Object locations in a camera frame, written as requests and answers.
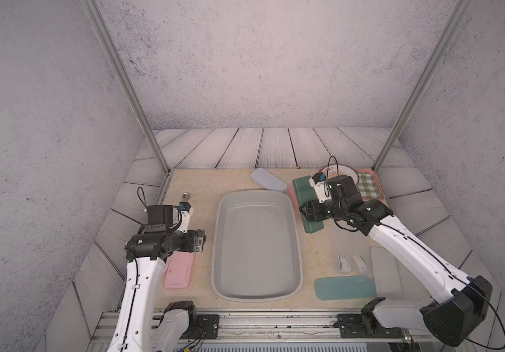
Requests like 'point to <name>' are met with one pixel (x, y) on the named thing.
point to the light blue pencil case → (267, 181)
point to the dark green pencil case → (304, 193)
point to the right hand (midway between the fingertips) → (308, 206)
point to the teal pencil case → (345, 287)
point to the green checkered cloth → (368, 185)
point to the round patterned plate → (335, 169)
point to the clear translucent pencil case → (350, 251)
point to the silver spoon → (186, 196)
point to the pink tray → (377, 182)
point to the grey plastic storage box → (256, 253)
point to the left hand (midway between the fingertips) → (195, 235)
